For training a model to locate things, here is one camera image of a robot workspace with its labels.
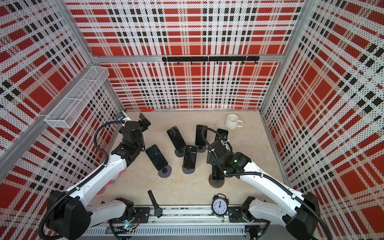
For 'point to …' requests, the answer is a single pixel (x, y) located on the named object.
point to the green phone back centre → (199, 140)
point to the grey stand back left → (180, 152)
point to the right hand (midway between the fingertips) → (217, 156)
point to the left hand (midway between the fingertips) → (136, 120)
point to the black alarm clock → (220, 204)
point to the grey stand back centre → (201, 148)
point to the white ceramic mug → (231, 122)
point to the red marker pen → (147, 110)
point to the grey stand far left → (165, 172)
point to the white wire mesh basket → (71, 108)
